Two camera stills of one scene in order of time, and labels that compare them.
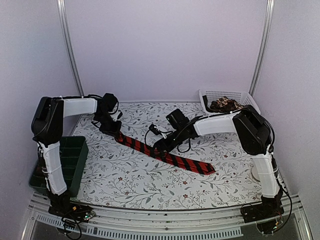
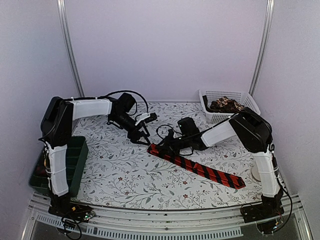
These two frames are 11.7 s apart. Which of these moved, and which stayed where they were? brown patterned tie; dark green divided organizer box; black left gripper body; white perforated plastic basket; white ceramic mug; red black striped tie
Moved: red black striped tie; black left gripper body
Stayed: dark green divided organizer box; brown patterned tie; white perforated plastic basket; white ceramic mug
